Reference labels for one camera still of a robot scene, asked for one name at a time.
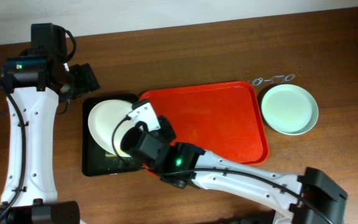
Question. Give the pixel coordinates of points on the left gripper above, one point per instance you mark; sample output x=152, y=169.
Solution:
x=86, y=78

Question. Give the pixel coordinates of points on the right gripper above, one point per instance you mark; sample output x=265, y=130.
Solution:
x=166, y=131

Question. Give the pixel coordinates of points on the white plate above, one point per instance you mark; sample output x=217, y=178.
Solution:
x=103, y=119

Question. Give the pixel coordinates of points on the light green plate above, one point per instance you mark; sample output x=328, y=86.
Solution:
x=289, y=109

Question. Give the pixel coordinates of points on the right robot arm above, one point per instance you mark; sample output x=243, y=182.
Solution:
x=312, y=197

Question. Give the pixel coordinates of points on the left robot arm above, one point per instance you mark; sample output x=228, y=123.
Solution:
x=35, y=83

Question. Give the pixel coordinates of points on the black plastic tray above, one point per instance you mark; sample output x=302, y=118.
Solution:
x=94, y=161

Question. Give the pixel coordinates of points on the red plastic tray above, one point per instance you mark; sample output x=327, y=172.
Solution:
x=220, y=117

